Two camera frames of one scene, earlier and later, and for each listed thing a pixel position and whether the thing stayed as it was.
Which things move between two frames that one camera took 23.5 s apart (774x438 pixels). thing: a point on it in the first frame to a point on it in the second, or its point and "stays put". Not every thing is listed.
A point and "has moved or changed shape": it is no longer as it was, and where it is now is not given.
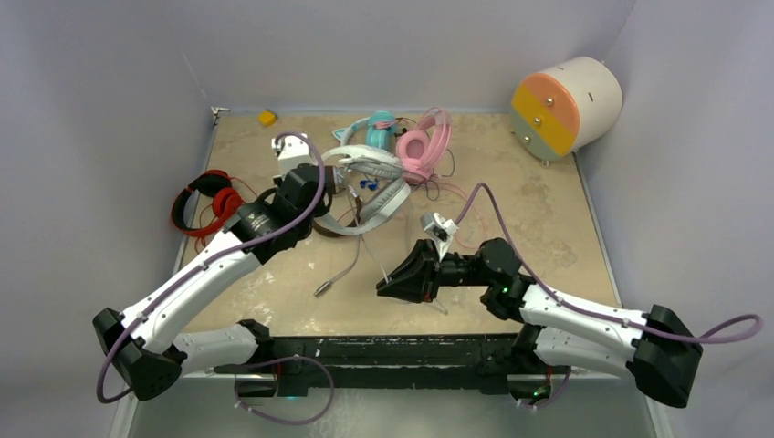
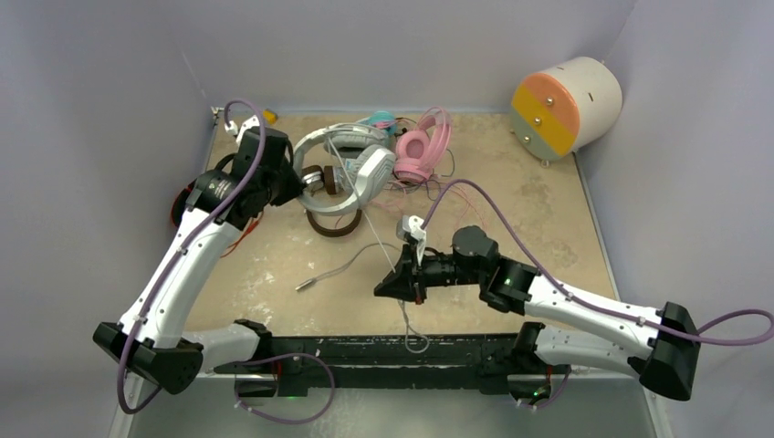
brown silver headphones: x=326 y=224 has moved or changed shape
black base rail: x=458 y=362 stays put
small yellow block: x=267 y=118 stays put
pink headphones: x=417 y=150 stays put
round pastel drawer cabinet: x=570 y=107 stays put
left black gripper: x=322 y=208 to x=292 y=188
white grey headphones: x=374 y=175 to x=339 y=168
